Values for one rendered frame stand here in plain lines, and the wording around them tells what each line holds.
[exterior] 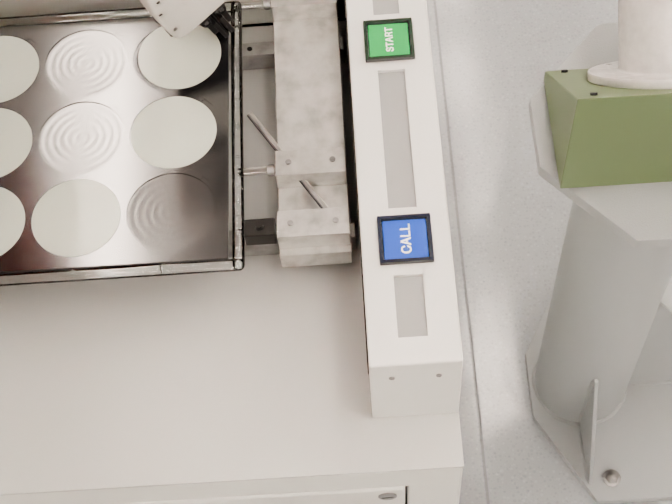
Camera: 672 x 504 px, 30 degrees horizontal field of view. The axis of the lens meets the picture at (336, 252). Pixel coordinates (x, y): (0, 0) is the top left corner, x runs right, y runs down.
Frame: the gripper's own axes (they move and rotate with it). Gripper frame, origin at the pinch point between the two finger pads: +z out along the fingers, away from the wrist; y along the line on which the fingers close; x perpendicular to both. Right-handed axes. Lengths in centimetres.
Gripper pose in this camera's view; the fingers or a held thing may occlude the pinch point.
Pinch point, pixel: (217, 19)
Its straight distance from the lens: 153.9
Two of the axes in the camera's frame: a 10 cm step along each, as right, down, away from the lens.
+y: 7.5, -6.5, -0.8
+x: -5.7, -7.1, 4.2
